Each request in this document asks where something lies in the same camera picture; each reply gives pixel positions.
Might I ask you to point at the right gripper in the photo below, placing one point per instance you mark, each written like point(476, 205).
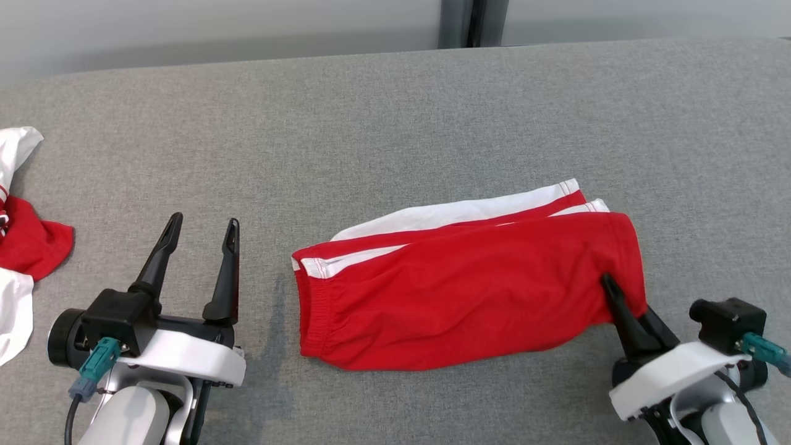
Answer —
point(667, 374)

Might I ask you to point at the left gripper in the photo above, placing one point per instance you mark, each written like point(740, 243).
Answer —
point(185, 355)

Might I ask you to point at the red and white jersey shirt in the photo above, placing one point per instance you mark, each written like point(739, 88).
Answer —
point(25, 247)

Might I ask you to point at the red shorts with white stripes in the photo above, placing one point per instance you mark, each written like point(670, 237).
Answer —
point(469, 290)

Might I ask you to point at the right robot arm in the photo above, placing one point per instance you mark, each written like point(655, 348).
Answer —
point(729, 420)

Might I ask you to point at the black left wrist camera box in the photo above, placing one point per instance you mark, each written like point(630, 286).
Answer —
point(117, 315)

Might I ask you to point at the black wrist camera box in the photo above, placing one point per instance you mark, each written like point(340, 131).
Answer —
point(117, 315)
point(729, 321)

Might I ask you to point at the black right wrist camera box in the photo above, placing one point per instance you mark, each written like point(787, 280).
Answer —
point(729, 321)

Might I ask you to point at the grey double partition post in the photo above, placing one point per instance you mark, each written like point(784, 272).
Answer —
point(473, 21)

